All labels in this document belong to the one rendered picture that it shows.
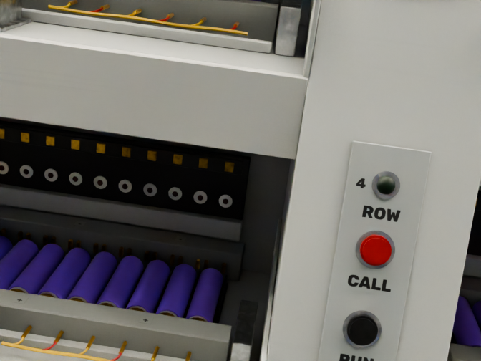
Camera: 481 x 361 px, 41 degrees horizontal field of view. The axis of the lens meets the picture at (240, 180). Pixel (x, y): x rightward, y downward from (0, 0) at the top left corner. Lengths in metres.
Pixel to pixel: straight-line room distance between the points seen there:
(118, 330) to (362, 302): 0.16
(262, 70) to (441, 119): 0.09
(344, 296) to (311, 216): 0.05
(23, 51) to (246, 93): 0.12
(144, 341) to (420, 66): 0.23
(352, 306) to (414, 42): 0.14
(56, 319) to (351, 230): 0.20
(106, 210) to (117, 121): 0.19
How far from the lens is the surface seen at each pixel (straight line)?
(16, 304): 0.44
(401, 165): 0.34
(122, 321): 0.42
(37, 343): 0.44
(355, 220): 0.34
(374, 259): 0.34
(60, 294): 0.46
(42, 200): 0.56
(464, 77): 0.35
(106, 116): 0.36
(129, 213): 0.54
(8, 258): 0.50
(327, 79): 0.34
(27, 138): 0.54
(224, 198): 0.52
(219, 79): 0.34
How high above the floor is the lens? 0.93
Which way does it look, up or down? 7 degrees down
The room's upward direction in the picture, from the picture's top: 8 degrees clockwise
